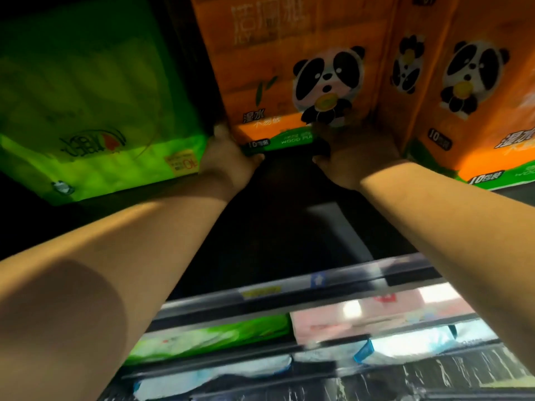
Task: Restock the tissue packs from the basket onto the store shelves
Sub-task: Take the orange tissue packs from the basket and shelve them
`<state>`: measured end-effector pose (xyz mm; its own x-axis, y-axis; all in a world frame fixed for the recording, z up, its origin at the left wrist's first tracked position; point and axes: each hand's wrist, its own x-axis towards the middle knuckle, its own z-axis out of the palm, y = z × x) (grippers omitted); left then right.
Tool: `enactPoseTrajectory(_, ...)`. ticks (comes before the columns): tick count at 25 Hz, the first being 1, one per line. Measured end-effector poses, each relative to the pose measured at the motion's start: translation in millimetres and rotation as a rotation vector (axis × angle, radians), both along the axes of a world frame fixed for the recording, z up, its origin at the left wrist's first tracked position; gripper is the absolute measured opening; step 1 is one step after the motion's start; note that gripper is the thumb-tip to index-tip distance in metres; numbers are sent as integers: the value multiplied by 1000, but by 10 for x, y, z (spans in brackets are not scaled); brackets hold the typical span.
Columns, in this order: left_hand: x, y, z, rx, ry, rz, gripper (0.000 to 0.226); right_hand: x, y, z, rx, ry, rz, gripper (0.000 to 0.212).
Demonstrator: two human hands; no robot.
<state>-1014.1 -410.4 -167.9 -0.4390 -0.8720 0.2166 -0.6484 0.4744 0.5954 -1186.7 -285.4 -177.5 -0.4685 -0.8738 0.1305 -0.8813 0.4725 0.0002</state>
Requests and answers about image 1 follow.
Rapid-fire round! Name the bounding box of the person's left hand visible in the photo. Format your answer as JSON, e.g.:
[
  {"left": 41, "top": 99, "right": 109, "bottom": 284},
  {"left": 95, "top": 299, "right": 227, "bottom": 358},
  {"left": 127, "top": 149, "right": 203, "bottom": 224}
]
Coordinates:
[{"left": 200, "top": 123, "right": 266, "bottom": 202}]

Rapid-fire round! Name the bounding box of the person's right hand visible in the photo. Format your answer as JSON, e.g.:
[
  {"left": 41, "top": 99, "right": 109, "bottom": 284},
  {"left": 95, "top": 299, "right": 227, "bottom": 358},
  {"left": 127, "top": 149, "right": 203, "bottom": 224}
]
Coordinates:
[{"left": 311, "top": 120, "right": 409, "bottom": 191}]

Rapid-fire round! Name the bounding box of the orange panda tissue pack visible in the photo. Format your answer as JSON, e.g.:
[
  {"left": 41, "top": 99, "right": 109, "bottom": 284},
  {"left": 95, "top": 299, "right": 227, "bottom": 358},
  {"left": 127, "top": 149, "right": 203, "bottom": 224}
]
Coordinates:
[
  {"left": 189, "top": 0, "right": 403, "bottom": 158},
  {"left": 376, "top": 0, "right": 535, "bottom": 192}
]

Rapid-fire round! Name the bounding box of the person's right forearm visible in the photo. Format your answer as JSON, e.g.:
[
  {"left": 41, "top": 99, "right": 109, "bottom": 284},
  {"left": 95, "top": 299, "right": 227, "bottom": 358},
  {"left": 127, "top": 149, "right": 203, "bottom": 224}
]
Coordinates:
[{"left": 359, "top": 160, "right": 535, "bottom": 377}]

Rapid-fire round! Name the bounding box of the person's left forearm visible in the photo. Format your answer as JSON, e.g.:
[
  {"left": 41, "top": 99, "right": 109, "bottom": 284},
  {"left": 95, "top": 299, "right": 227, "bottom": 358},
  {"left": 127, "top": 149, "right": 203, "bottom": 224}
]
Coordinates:
[{"left": 0, "top": 172, "right": 231, "bottom": 401}]

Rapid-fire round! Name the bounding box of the black store shelf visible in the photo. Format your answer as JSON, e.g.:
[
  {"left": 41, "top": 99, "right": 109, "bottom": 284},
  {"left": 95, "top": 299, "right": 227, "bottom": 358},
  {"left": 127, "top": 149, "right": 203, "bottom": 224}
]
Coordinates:
[{"left": 0, "top": 148, "right": 535, "bottom": 401}]

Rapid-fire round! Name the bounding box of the yellow shelf price label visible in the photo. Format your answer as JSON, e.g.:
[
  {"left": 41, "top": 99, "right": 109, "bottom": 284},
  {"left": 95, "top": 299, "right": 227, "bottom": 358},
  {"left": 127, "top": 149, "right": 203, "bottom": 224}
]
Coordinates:
[{"left": 242, "top": 285, "right": 283, "bottom": 300}]

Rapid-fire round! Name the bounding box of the pink tissue pack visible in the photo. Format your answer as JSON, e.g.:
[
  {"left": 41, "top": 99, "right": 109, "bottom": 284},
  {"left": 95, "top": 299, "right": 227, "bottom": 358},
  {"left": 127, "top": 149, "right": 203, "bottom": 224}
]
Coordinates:
[{"left": 290, "top": 283, "right": 478, "bottom": 346}]

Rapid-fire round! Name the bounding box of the large green tissue pack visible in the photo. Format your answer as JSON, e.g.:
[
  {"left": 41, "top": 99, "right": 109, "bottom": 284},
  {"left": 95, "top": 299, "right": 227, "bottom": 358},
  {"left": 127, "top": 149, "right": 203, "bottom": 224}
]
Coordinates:
[{"left": 0, "top": 0, "right": 210, "bottom": 206}]

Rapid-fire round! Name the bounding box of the flat green tissue pack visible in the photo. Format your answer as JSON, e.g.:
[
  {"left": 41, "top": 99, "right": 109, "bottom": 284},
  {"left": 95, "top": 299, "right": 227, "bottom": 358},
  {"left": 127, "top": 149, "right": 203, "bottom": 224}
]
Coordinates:
[{"left": 125, "top": 314, "right": 293, "bottom": 366}]

